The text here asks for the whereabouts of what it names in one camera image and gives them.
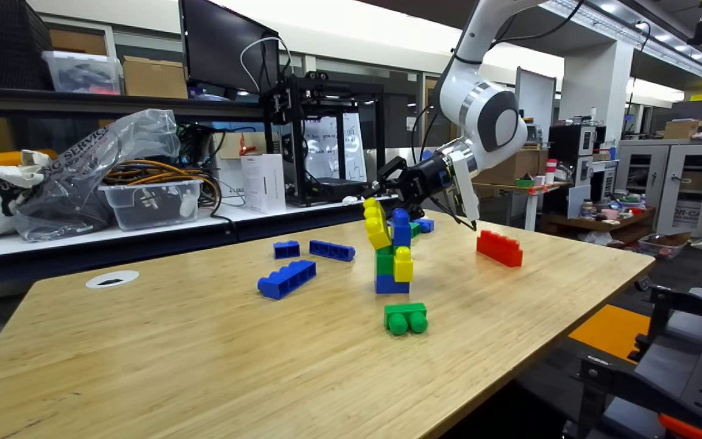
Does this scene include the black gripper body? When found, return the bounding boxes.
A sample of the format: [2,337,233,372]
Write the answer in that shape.
[395,150,462,214]

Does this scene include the yellow toy block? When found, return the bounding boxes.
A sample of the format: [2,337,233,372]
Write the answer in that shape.
[392,244,418,285]
[362,195,392,255]

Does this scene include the blue two-stud toy block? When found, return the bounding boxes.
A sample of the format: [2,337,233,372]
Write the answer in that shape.
[387,207,414,248]

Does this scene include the long blue toy block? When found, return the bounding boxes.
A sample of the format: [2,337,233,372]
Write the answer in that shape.
[257,258,319,303]
[308,236,358,263]

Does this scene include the red four-stud toy block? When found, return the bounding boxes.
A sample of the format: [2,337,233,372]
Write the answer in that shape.
[475,226,526,269]

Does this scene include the small green toy block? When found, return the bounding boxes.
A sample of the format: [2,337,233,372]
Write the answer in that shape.
[382,300,431,340]

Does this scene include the small blue toy block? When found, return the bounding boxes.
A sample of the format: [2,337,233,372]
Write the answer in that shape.
[274,236,303,261]

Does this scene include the large brown cardboard box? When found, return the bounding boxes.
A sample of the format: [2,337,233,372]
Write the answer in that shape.
[493,146,552,189]

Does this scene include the white cardboard box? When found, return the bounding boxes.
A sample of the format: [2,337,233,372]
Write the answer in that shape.
[218,151,289,218]

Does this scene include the grey flat panel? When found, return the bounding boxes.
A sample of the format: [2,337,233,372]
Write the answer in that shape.
[521,67,559,150]

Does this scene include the black machine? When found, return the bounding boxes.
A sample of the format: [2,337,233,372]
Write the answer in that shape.
[549,119,603,185]

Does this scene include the cluttered side table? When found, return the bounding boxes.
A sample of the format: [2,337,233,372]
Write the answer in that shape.
[543,191,659,247]

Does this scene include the black computer monitor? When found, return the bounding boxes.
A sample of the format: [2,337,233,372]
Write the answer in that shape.
[179,0,285,98]

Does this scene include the orange floor mat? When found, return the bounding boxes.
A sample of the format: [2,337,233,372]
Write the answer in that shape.
[568,303,653,364]

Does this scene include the clear plastic bin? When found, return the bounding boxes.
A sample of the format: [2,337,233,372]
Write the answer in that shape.
[95,179,204,233]

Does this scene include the white glass-door cabinet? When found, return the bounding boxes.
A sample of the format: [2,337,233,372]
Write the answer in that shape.
[616,139,702,239]

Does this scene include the clear plastic bag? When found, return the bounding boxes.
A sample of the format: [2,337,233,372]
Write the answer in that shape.
[9,107,186,244]

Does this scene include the white workbench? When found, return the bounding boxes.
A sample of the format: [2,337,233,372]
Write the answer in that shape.
[0,197,386,263]

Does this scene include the white desk grommet cover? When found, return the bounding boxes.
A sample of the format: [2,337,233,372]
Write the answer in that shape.
[84,269,142,292]

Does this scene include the dark metal shelf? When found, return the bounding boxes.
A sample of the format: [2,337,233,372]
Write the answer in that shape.
[0,84,275,125]

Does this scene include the clear storage tote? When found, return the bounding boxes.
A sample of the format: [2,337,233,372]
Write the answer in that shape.
[42,48,125,98]

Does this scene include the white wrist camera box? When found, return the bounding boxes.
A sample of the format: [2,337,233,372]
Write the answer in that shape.
[443,135,484,183]

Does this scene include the tangled cables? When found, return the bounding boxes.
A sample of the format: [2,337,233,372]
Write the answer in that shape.
[102,156,224,214]

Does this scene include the black cart with orange handles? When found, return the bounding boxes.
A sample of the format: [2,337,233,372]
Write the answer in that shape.
[565,284,702,439]

